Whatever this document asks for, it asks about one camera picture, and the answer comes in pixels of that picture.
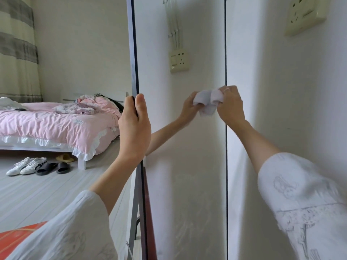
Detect black slipper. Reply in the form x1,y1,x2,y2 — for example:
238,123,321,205
56,162,71,175
35,162,58,176

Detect person's left forearm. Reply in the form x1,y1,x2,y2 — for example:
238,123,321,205
5,154,144,260

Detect red floral plastic stool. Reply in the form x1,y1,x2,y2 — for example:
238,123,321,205
0,221,48,260

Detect person's left hand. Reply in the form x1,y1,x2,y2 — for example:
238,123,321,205
118,93,152,163

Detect white wiping cloth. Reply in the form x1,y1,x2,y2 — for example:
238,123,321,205
209,88,225,117

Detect yellow slippers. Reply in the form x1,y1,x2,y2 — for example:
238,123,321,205
55,153,75,163

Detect black-framed mirror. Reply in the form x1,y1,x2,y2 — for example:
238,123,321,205
126,0,228,260

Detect person's right forearm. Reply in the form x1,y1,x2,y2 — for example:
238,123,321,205
227,120,347,260

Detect grey cream striped curtain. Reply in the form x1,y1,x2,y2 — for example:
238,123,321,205
0,0,43,103

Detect person's right hand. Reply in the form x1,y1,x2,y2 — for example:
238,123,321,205
216,85,246,127

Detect beige wall socket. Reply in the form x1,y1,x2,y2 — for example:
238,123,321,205
284,0,332,36

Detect white crumpled garment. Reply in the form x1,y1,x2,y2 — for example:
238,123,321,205
0,96,27,111

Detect pink padded jacket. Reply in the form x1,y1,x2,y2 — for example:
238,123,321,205
76,95,121,114

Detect purple white fuzzy garment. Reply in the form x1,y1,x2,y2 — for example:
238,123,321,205
53,103,95,116

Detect black garment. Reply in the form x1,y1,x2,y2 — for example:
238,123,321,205
106,97,125,111

